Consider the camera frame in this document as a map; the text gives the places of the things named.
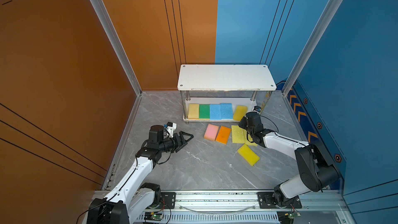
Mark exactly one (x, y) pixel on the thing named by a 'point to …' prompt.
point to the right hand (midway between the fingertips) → (241, 118)
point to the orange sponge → (223, 134)
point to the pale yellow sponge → (194, 109)
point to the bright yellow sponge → (250, 156)
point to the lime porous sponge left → (239, 135)
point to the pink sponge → (211, 132)
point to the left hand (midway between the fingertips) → (190, 138)
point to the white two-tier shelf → (222, 93)
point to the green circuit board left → (153, 216)
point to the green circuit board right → (287, 217)
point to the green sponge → (204, 111)
